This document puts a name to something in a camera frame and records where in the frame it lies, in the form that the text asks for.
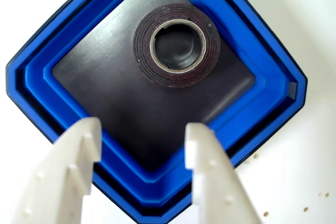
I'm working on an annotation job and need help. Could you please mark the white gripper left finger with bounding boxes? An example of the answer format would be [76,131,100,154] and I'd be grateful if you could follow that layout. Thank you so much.
[9,116,102,224]

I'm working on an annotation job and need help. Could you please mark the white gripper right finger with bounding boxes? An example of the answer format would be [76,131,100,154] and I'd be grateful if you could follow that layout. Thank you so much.
[184,122,264,224]

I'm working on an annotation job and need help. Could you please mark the red tape roll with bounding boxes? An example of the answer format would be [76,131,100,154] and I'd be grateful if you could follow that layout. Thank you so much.
[132,3,221,89]

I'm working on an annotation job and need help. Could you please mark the blue square box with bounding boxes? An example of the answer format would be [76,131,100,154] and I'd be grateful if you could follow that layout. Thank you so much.
[5,0,308,223]

